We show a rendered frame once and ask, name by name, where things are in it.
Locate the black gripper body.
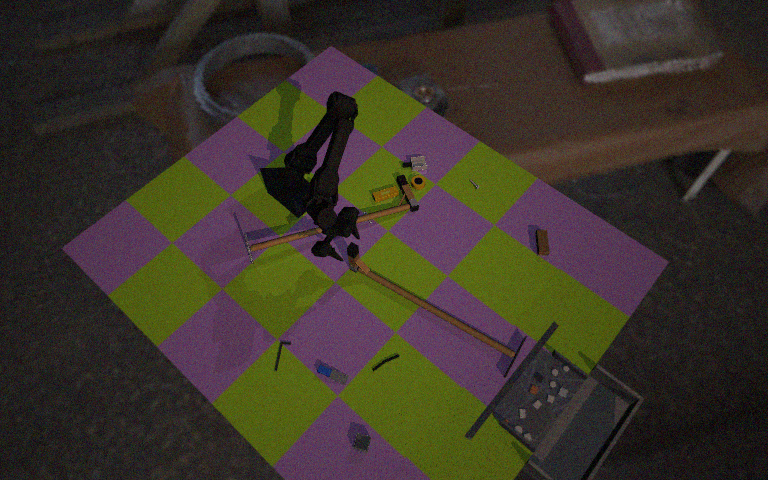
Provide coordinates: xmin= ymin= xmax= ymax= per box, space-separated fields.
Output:
xmin=311 ymin=207 xmax=359 ymax=257

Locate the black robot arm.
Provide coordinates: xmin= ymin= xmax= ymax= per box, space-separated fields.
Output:
xmin=277 ymin=91 xmax=358 ymax=238

